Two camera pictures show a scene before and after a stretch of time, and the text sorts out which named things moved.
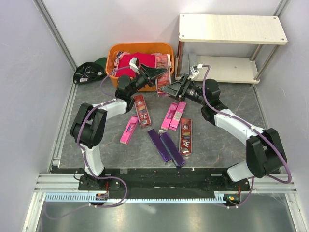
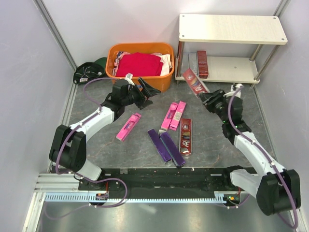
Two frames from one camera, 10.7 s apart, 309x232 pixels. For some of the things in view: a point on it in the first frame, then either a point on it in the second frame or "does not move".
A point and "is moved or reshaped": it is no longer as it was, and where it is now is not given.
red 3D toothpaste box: x=142 y=111 is moved or reshaped
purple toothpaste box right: x=177 y=158 does not move
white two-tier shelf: x=234 y=29 does not move
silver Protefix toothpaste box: x=192 y=59 does not move
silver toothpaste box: x=185 y=63 does not move
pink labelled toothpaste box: x=180 y=108 does not move
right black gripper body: x=192 y=93 -> x=217 y=106
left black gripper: x=151 y=76 -> x=141 y=98
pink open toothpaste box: x=169 y=115 does not move
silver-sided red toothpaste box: x=162 y=79 -> x=202 y=64
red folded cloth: x=147 y=59 does not move
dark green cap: x=89 y=72 does not move
